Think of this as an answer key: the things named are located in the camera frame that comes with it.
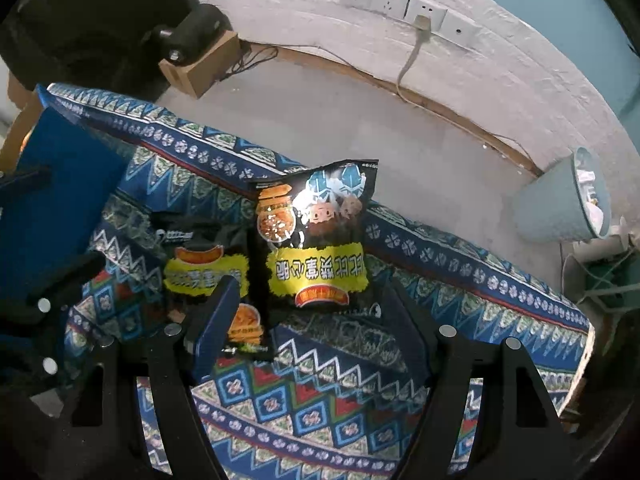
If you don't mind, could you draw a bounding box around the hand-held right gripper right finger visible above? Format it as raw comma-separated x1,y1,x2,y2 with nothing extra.
382,276,576,480

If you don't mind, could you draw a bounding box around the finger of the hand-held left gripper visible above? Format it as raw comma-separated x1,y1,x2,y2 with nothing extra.
0,166,54,192
0,247,109,396

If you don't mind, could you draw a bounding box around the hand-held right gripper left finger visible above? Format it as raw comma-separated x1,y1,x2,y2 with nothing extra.
55,275,242,480

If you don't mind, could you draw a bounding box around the cardboard box with blue flaps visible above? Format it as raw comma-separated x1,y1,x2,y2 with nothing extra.
0,72,133,306

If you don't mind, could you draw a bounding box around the black snack packet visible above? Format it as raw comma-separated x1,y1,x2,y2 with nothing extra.
150,212,273,361
248,159,380,313

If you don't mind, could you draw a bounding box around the blue patterned tablecloth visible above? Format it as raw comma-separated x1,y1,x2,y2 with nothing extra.
35,82,596,480

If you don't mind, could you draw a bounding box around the light blue trash bin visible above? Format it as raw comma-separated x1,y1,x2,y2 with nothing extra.
515,146,613,243

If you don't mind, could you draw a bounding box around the white plastic object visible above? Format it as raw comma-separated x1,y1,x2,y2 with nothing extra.
570,217,636,263

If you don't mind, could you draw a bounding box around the small cardboard box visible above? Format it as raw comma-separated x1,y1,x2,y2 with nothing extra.
159,30,244,100

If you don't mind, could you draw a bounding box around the wooden baseboard strip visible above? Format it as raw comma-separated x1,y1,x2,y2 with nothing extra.
240,42,544,177

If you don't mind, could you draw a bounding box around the black device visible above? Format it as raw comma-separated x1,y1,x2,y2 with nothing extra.
142,3,234,66

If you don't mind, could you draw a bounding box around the white paper trash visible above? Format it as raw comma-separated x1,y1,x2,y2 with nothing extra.
575,167,608,226

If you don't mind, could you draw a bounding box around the thin black cable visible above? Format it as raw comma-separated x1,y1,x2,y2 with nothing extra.
217,42,281,84

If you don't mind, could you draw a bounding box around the grey power plug cable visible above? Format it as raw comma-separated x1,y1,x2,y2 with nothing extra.
396,15,431,106

